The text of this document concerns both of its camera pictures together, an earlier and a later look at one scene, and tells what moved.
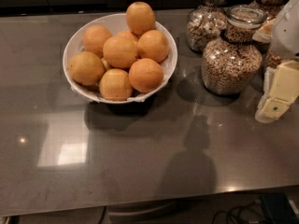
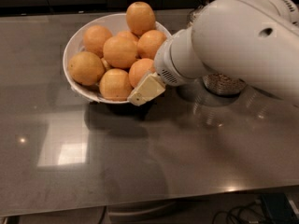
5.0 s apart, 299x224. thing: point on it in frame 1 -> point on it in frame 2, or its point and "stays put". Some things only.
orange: (140, 18) stays put
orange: (146, 75) stays put
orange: (94, 37) stays put
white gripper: (286, 35) -> (164, 64)
